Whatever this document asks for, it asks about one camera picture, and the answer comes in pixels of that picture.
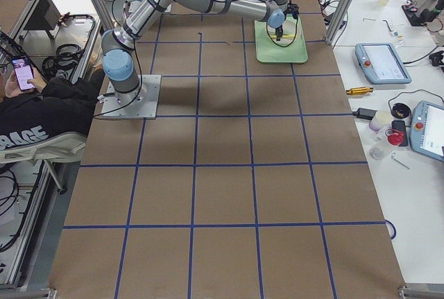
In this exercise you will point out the upper blue teach pendant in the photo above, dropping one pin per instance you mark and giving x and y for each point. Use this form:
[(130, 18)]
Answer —
[(381, 64)]

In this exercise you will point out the white round plate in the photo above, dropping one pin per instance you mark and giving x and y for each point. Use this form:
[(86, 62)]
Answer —
[(290, 26)]

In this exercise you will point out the red round cap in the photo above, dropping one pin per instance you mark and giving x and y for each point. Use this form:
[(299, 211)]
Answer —
[(394, 137)]

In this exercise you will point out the black power adapter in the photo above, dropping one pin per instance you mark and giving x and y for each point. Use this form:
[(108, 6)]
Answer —
[(364, 113)]

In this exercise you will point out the smartphone held by person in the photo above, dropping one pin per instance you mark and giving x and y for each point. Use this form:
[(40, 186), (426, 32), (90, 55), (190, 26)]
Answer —
[(23, 71)]

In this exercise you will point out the yellow plastic fork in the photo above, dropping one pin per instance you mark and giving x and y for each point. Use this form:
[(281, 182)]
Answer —
[(283, 37)]

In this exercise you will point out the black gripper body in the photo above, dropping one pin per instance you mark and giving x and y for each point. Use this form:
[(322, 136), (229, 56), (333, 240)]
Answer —
[(279, 30)]

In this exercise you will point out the silver allen key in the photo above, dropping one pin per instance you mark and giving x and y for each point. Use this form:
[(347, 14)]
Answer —
[(394, 158)]

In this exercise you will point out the blue teach pendant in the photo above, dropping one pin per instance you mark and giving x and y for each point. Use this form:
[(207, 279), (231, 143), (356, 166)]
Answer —
[(426, 134), (381, 64)]

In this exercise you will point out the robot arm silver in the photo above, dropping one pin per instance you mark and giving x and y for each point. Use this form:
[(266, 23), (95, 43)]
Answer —
[(119, 43)]

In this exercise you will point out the white office chair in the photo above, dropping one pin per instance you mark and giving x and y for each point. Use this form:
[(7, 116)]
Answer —
[(64, 148)]

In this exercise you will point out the lower blue teach pendant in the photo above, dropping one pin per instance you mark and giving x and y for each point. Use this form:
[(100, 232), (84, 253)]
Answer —
[(426, 134)]

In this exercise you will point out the green plastic tray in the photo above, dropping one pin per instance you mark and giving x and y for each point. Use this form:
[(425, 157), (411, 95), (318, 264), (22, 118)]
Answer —
[(268, 52)]

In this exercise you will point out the black round dish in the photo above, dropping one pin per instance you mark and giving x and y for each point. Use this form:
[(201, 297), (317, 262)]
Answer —
[(400, 111)]

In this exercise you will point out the clear plastic cup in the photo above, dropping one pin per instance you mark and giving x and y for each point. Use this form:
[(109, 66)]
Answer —
[(381, 149)]

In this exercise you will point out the person in black hoodie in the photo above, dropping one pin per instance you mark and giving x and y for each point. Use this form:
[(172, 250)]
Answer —
[(48, 110)]

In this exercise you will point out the aluminium frame post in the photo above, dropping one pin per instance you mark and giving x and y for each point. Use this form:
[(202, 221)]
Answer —
[(336, 21)]

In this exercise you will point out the gold metal cylinder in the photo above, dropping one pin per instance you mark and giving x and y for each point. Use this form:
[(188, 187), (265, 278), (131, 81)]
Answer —
[(359, 91)]

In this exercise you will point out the black smartphone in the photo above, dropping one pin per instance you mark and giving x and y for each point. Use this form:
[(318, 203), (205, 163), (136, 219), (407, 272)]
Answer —
[(400, 126)]

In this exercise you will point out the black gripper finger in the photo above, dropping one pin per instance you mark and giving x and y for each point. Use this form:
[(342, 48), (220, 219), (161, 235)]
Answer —
[(278, 33)]

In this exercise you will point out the white lavender cup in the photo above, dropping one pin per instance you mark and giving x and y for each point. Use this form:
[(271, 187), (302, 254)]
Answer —
[(381, 119)]

